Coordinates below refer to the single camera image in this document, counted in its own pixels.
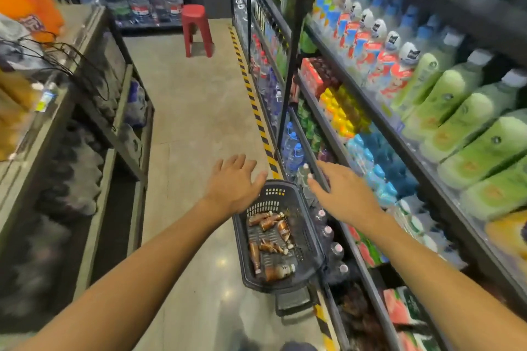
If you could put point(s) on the person's right forearm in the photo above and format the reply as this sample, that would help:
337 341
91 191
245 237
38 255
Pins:
444 289

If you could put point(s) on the row of red can packs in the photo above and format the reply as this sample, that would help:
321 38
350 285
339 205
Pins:
315 75

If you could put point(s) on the row of green drink cartons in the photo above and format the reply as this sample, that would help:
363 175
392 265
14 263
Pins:
368 250

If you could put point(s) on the black shopping basket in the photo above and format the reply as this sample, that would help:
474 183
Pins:
306 239

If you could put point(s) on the row of small yellow bottles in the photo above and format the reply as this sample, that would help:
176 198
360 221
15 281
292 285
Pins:
343 112

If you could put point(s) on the row of clear white capped bottles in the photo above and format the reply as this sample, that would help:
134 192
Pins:
424 231

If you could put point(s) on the row of blue drink bottles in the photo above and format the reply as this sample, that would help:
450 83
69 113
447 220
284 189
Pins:
383 169

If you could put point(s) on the row of green drink bottles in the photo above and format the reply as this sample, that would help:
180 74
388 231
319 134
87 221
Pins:
309 124

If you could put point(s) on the person's right hand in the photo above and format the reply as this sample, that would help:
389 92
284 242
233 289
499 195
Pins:
350 198

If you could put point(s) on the row of purple drink bottles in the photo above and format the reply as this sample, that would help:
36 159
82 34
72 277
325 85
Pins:
324 155

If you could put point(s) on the pile of bottles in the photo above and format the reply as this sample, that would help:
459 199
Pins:
280 270

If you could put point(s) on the row of white green cartons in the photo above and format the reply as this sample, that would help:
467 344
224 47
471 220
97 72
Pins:
403 309

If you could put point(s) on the row of brown drink bottles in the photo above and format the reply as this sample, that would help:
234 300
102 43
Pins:
362 322

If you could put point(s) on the row of violet clear bottles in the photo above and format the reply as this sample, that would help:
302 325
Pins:
275 95

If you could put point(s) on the row of red capped bottles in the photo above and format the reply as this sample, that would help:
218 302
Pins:
258 63

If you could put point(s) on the person's left hand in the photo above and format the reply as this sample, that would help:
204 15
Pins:
234 188

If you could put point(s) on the row of blue water bottles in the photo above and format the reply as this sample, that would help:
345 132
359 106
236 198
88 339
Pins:
293 153

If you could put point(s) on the person's left forearm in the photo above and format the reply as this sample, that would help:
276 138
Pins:
123 289

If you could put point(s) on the grey display counter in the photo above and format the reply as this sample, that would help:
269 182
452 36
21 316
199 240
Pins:
82 116

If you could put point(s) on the red plastic stool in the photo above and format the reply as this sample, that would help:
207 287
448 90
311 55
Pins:
195 13

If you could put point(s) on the person's blue trousers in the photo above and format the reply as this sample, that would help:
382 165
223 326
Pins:
296 346

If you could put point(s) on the row of pale green bottles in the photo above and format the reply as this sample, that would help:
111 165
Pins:
465 120

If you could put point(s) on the row of clear water bottles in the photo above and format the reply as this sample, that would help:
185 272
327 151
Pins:
335 252

